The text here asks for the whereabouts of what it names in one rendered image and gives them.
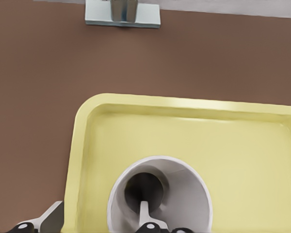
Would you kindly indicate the silver frame post with foot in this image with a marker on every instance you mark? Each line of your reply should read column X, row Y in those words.
column 122, row 13

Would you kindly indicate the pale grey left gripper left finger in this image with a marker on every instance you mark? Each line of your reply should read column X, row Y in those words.
column 50, row 216

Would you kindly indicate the pale yellow tray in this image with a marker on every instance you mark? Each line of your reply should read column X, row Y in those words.
column 232, row 145

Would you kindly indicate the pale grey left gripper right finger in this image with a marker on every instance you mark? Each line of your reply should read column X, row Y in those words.
column 145, row 216

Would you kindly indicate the white IKEA cup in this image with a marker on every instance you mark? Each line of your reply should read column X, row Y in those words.
column 184, row 189

